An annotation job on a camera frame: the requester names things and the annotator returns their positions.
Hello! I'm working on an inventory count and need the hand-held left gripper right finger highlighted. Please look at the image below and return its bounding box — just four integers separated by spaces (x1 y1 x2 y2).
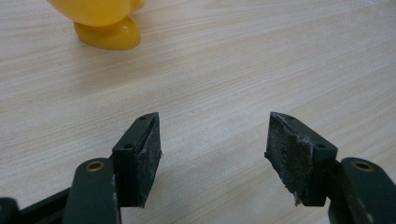
263 111 339 207

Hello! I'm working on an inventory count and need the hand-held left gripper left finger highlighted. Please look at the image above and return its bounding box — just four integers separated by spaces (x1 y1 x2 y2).
111 111 163 209

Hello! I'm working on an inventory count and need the yellow plastic toy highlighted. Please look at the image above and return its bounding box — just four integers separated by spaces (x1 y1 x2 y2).
46 0 147 51

